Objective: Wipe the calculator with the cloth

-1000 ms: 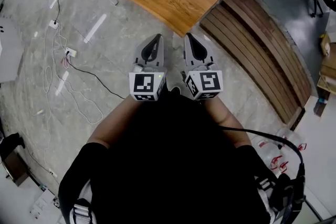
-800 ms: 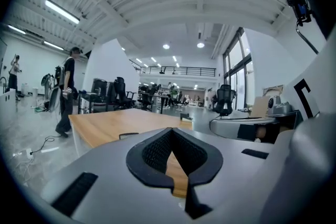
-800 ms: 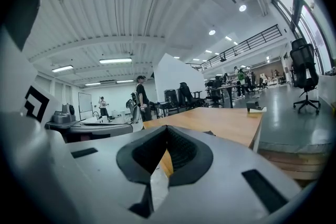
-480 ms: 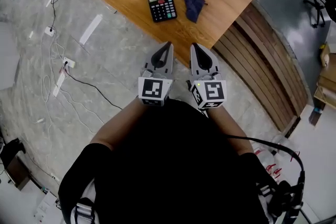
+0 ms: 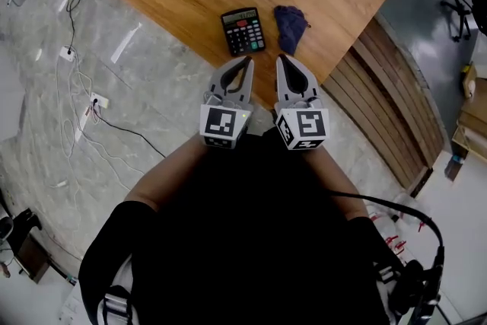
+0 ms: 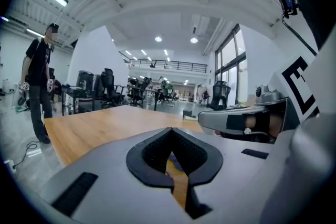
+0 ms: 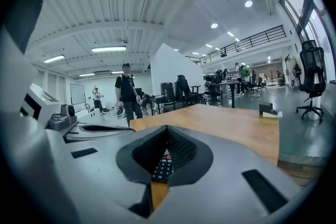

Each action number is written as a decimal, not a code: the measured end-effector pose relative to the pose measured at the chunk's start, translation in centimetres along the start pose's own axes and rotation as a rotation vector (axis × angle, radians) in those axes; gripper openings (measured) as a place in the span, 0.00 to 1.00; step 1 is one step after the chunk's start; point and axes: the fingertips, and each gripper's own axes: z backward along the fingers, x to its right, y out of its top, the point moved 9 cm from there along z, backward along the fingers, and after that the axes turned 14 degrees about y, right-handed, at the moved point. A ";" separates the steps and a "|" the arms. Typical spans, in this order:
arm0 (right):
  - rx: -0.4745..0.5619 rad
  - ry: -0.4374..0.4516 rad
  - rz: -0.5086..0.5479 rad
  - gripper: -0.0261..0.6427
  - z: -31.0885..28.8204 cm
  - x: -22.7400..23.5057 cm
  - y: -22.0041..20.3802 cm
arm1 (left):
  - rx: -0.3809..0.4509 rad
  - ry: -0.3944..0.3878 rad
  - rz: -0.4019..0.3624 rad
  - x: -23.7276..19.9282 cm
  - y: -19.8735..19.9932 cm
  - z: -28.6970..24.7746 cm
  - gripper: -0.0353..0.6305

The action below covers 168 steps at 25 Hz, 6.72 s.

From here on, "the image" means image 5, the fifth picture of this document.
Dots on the black office chair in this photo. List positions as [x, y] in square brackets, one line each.
[479, 5]

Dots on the person's left forearm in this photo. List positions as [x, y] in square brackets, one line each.
[167, 173]

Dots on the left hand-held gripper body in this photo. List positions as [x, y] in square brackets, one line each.
[221, 122]

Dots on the person's black clothing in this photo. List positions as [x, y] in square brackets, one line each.
[247, 232]

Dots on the clear bottles with red caps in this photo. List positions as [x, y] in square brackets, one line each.
[392, 228]

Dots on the dark blue cloth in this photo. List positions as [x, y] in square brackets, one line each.
[290, 28]

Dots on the brown wooden box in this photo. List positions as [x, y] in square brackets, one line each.
[32, 259]

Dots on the cardboard boxes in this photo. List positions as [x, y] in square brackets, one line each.
[472, 114]

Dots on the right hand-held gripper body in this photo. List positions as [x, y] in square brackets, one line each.
[304, 127]

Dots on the black office chair base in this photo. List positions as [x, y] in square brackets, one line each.
[456, 13]

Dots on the person's right forearm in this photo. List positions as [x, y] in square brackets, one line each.
[336, 182]

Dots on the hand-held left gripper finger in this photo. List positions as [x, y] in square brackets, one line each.
[220, 77]
[248, 85]

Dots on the black equipment stand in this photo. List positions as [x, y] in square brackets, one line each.
[21, 224]

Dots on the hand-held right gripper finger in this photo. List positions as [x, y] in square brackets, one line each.
[282, 81]
[309, 81]

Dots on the black belt-mounted device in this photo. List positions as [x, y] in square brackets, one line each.
[416, 287]

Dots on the white power strip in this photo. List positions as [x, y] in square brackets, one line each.
[99, 100]
[67, 53]

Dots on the black desk calculator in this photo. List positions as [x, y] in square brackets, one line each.
[243, 35]

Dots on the wooden slat panel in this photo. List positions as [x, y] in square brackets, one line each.
[392, 102]

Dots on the white floor tape strip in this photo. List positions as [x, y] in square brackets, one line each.
[125, 42]

